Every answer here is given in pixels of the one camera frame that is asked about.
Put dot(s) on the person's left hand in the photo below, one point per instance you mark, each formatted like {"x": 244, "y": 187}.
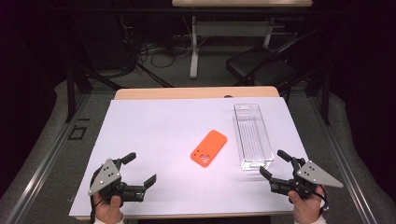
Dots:
{"x": 109, "y": 211}

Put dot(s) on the wooden desk with white legs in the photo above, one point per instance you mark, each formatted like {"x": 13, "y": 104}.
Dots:
{"x": 239, "y": 28}

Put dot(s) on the wooden table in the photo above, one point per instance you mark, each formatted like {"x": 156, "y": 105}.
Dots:
{"x": 186, "y": 92}

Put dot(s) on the grey metal floor rail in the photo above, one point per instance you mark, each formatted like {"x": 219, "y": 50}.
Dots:
{"x": 345, "y": 165}
{"x": 46, "y": 158}

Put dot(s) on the black metal stand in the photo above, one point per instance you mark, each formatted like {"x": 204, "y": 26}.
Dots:
{"x": 71, "y": 90}
{"x": 325, "y": 99}

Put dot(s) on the black chair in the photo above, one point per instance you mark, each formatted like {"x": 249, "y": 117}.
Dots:
{"x": 258, "y": 67}

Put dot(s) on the orange phone case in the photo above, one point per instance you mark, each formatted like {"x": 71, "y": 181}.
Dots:
{"x": 209, "y": 147}

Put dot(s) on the clear plastic packaging box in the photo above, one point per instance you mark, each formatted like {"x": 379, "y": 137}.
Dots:
{"x": 252, "y": 137}

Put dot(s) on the person's right hand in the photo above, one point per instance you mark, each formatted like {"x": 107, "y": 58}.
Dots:
{"x": 308, "y": 208}

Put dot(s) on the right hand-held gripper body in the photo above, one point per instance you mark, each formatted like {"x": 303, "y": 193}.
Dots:
{"x": 311, "y": 175}

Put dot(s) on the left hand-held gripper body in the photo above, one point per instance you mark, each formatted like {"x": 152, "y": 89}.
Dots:
{"x": 106, "y": 177}

